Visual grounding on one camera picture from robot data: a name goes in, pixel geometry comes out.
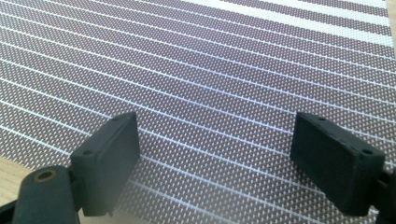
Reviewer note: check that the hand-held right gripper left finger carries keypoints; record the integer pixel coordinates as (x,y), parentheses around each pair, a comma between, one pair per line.
(109,161)

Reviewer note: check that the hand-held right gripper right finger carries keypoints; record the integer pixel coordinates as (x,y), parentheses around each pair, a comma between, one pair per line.
(336,161)

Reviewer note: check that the striped woven placemat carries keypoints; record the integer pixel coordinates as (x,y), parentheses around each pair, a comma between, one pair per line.
(202,77)

